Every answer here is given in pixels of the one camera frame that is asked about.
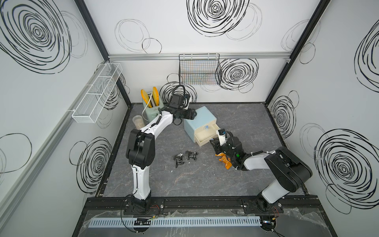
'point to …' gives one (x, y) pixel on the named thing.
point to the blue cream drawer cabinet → (204, 116)
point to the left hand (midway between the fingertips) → (192, 113)
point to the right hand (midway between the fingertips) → (212, 140)
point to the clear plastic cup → (138, 121)
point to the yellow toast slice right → (156, 96)
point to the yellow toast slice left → (146, 98)
